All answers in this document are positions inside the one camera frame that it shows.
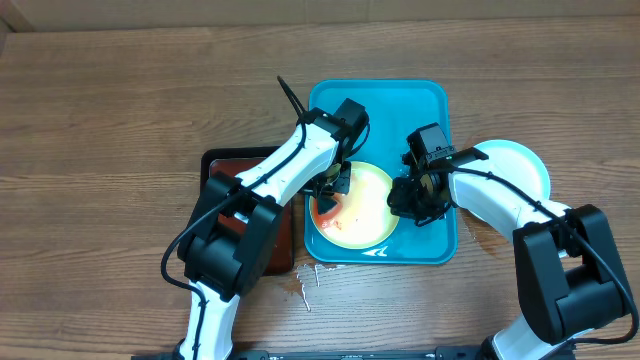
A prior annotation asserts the green orange sponge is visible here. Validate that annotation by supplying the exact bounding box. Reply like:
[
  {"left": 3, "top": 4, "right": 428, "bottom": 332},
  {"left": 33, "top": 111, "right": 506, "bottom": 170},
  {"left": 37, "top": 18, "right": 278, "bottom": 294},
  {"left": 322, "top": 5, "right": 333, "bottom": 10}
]
[{"left": 316, "top": 196, "right": 343, "bottom": 217}]

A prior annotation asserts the yellow-green plate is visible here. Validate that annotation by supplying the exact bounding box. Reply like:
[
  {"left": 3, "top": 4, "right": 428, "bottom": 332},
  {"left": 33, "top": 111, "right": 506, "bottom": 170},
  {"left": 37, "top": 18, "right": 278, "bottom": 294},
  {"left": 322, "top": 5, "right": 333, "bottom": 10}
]
[{"left": 309, "top": 161, "right": 399, "bottom": 250}]

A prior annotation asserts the light blue plate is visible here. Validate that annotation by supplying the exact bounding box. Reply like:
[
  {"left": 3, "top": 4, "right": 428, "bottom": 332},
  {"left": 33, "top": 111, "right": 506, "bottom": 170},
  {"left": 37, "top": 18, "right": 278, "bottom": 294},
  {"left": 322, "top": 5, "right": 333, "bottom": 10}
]
[{"left": 455, "top": 140, "right": 551, "bottom": 232}]

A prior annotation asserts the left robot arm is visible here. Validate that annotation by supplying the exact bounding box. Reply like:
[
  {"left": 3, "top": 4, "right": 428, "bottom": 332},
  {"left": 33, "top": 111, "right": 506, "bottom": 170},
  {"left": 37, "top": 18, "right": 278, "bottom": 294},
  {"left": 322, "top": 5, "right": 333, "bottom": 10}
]
[{"left": 166, "top": 99, "right": 369, "bottom": 359}]

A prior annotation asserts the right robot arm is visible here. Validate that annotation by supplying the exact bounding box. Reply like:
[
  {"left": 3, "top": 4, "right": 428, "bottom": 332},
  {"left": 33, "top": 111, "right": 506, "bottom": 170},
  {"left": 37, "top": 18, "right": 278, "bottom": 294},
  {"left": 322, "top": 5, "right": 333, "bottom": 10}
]
[{"left": 387, "top": 123, "right": 639, "bottom": 359}]

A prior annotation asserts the teal plastic tray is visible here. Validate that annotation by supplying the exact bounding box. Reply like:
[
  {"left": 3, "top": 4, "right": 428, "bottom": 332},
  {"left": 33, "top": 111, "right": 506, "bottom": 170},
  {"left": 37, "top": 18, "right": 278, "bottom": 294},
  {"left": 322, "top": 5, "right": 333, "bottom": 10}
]
[{"left": 304, "top": 79, "right": 458, "bottom": 265}]

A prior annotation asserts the black wash basin tray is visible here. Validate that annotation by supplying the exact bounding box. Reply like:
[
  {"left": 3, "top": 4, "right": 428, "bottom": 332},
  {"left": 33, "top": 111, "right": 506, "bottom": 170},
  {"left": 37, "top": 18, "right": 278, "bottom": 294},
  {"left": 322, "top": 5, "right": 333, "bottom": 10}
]
[{"left": 200, "top": 146, "right": 294, "bottom": 276}]

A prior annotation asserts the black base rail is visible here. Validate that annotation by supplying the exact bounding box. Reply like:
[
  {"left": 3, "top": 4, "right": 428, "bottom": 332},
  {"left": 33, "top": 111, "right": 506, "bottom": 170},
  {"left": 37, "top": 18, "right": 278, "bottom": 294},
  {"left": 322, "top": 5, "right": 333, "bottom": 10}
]
[{"left": 130, "top": 344, "right": 494, "bottom": 360}]

